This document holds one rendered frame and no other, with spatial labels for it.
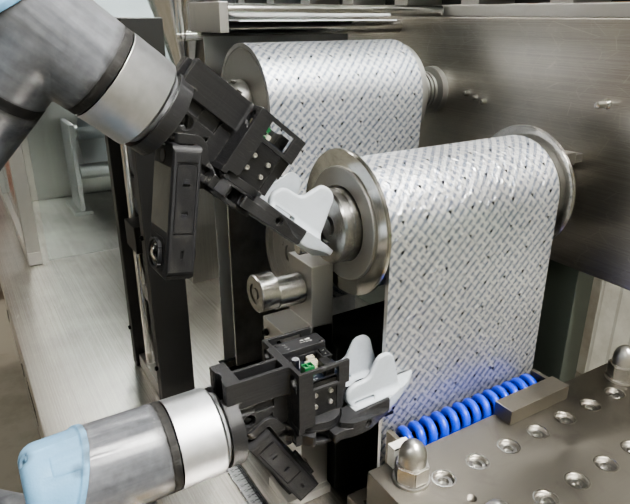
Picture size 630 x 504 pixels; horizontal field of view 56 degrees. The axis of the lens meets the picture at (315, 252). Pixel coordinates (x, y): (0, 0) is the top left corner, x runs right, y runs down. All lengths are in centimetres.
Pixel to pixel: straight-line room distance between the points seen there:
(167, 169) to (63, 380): 62
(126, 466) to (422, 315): 31
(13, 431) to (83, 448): 209
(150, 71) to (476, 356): 46
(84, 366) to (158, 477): 60
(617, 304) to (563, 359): 150
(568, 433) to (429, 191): 30
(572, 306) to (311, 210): 43
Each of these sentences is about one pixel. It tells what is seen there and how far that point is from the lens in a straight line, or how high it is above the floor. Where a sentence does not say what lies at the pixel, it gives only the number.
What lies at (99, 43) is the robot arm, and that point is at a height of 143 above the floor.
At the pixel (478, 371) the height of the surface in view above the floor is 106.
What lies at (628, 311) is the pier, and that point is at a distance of 236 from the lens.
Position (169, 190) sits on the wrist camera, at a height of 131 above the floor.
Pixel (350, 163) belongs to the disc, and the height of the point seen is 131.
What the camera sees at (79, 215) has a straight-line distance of 152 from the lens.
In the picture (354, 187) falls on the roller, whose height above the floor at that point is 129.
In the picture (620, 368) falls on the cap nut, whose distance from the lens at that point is 81.
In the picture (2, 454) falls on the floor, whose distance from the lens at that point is 248.
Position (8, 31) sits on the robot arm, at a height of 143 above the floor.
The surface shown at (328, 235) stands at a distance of 58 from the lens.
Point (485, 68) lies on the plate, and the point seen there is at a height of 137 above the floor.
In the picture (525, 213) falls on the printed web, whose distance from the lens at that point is 68.
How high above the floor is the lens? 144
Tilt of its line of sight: 22 degrees down
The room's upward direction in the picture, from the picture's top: straight up
